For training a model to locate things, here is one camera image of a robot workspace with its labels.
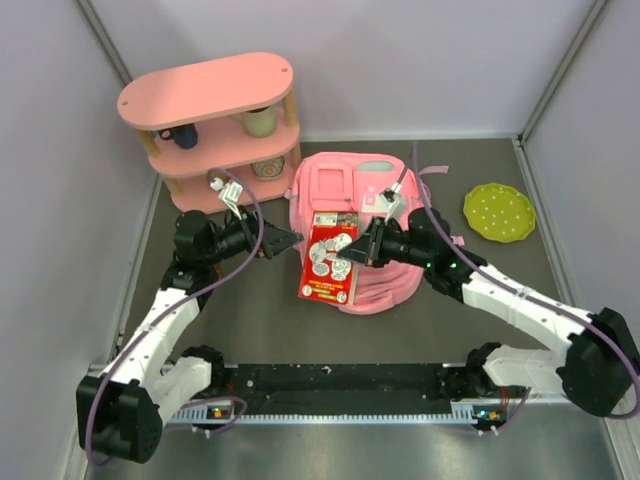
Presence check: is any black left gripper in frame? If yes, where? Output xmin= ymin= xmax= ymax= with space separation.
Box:
xmin=203 ymin=204 xmax=302 ymax=265

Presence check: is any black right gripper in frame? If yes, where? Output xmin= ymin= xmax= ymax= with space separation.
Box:
xmin=338 ymin=217 xmax=432 ymax=269

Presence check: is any red cover book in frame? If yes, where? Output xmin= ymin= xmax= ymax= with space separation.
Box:
xmin=298 ymin=211 xmax=359 ymax=307

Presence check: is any pink student backpack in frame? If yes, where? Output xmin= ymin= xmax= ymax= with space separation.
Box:
xmin=289 ymin=152 xmax=438 ymax=315

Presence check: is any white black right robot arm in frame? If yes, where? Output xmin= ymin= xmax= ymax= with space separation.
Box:
xmin=338 ymin=207 xmax=639 ymax=420

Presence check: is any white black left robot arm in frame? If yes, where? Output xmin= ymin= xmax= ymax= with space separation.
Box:
xmin=76 ymin=207 xmax=303 ymax=463

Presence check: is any patterned ceramic bowl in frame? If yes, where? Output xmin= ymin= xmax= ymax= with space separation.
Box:
xmin=251 ymin=156 xmax=286 ymax=181

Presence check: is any pale green mug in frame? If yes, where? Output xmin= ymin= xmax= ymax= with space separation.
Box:
xmin=229 ymin=106 xmax=278 ymax=138

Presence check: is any pink three-tier wooden shelf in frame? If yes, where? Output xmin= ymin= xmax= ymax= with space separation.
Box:
xmin=117 ymin=52 xmax=301 ymax=213

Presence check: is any dark blue mug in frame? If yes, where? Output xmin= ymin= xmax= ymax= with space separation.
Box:
xmin=158 ymin=124 xmax=198 ymax=150

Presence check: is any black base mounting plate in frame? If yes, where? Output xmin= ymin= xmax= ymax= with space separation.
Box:
xmin=209 ymin=362 xmax=526 ymax=414

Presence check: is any green polka dot plate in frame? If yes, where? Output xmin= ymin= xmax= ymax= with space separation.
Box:
xmin=462 ymin=183 xmax=536 ymax=244

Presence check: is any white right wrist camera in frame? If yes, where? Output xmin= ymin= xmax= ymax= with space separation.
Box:
xmin=372 ymin=182 xmax=407 ymax=222

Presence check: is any grey slotted cable duct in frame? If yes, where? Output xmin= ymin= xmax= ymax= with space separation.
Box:
xmin=169 ymin=401 xmax=506 ymax=426

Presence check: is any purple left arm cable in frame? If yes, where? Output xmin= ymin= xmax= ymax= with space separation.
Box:
xmin=84 ymin=168 xmax=264 ymax=466

